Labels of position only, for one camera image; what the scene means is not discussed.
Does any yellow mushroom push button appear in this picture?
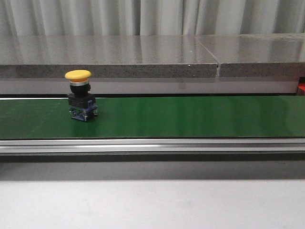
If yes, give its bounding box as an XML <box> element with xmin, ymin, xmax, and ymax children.
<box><xmin>65</xmin><ymin>70</ymin><xmax>97</xmax><ymax>122</ymax></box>

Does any grey stone countertop slab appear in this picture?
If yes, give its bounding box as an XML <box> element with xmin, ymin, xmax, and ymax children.
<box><xmin>0</xmin><ymin>36</ymin><xmax>217</xmax><ymax>79</ymax></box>

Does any green conveyor belt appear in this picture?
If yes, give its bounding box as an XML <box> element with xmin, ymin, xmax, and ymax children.
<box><xmin>0</xmin><ymin>95</ymin><xmax>305</xmax><ymax>139</ymax></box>

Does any grey stone slab right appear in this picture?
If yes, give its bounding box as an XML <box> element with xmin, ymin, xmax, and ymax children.
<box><xmin>196</xmin><ymin>33</ymin><xmax>305</xmax><ymax>81</ymax></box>

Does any red object at edge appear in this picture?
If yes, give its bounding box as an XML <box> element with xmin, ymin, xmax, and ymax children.
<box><xmin>296</xmin><ymin>83</ymin><xmax>305</xmax><ymax>96</ymax></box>

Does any white pleated curtain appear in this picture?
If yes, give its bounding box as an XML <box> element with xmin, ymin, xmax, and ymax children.
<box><xmin>0</xmin><ymin>0</ymin><xmax>305</xmax><ymax>36</ymax></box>

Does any aluminium conveyor side rail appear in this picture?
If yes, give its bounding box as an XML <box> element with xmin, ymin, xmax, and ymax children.
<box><xmin>0</xmin><ymin>138</ymin><xmax>305</xmax><ymax>156</ymax></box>

